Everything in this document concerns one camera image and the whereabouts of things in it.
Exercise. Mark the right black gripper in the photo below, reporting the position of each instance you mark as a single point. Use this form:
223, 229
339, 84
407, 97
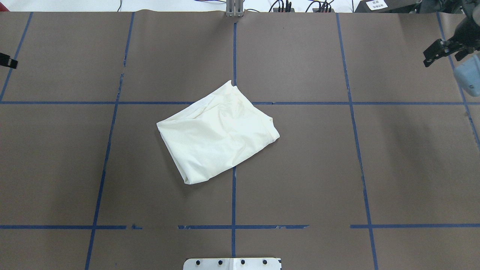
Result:
442, 47

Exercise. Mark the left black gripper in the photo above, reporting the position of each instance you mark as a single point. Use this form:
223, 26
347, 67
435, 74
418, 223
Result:
7, 60

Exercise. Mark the cream long-sleeve cat shirt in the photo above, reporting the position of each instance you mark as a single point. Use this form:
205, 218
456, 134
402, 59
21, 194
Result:
215, 134

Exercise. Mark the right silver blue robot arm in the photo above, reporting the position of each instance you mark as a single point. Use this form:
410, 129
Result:
467, 74

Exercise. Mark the grey metal bracket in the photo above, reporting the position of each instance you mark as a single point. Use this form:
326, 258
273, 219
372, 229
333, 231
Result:
234, 8

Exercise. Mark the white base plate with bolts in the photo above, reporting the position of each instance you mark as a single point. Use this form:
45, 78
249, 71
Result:
233, 264

